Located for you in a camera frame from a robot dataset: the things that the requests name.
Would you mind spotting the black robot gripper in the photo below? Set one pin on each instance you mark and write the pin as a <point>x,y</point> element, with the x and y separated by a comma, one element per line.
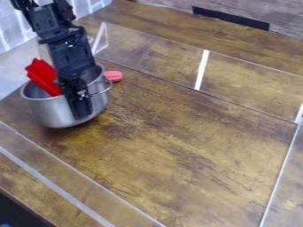
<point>69,52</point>

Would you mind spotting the silver metal pot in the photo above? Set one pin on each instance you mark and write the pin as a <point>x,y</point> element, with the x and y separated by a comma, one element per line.
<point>50,110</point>

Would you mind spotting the red star-shaped block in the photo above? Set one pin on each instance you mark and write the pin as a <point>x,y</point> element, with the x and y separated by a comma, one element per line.
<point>42,75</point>

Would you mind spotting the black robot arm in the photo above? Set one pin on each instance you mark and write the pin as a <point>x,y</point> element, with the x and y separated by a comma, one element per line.
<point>53,14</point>

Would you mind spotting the small pink oval object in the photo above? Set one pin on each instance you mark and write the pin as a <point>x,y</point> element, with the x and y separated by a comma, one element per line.
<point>113,76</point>

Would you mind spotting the clear acrylic triangular bracket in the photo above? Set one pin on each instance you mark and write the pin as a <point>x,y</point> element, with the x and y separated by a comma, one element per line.
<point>101,41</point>

